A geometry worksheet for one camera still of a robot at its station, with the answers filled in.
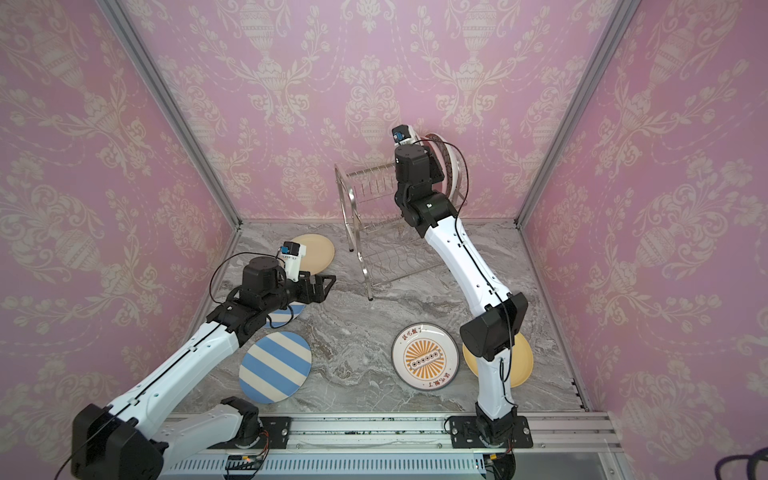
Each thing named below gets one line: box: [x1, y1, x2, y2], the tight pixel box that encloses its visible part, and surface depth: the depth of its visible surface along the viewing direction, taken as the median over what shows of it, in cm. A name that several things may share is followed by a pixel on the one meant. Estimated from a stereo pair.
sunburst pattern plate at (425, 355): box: [391, 322, 461, 391], surface depth 87 cm
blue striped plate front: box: [239, 331, 312, 404], surface depth 85 cm
